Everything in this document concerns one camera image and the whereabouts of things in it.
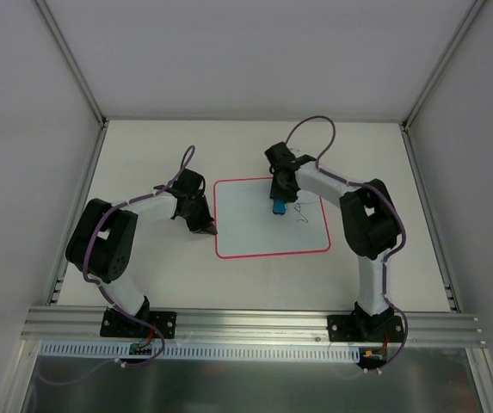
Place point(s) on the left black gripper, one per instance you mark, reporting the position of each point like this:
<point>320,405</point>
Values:
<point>199,213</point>

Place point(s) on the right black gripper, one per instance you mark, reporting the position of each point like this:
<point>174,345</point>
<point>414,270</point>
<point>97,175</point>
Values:
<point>283,192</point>

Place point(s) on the blue whiteboard eraser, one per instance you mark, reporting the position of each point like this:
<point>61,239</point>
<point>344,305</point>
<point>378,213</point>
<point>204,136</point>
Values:
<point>279,207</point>

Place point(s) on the pink-framed whiteboard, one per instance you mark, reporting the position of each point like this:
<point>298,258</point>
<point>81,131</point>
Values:
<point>247,228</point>

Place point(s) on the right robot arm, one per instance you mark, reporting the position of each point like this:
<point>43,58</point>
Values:
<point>370,223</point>

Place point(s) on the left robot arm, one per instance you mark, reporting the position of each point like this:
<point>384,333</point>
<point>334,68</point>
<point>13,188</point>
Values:
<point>101,243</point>

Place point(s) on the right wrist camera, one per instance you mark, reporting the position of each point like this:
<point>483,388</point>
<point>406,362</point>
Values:
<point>278,154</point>

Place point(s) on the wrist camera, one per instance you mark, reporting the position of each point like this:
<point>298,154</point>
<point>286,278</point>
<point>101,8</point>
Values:
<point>190,183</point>
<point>278,154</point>

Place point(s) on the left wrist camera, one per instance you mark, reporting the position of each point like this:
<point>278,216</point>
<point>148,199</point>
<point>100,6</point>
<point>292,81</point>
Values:
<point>190,183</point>

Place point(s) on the white slotted cable duct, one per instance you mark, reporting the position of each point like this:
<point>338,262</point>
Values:
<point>202,351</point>

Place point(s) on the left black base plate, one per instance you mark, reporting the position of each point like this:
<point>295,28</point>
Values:
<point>116,325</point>

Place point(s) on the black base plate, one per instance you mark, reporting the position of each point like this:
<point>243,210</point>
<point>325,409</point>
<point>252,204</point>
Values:
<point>116,325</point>
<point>358,328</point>

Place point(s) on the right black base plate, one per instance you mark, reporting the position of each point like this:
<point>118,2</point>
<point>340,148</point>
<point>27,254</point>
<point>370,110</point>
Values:
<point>358,328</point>

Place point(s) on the aluminium mounting rail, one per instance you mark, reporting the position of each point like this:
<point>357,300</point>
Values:
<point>426,329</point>

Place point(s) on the right aluminium frame post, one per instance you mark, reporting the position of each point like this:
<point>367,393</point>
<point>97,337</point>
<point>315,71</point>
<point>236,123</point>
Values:
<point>452,46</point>

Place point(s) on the aluminium frame post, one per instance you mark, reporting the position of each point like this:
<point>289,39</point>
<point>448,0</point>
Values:
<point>52,25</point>
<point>452,46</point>

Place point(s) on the left aluminium frame post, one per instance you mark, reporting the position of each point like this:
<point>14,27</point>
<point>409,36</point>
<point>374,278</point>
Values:
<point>52,25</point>

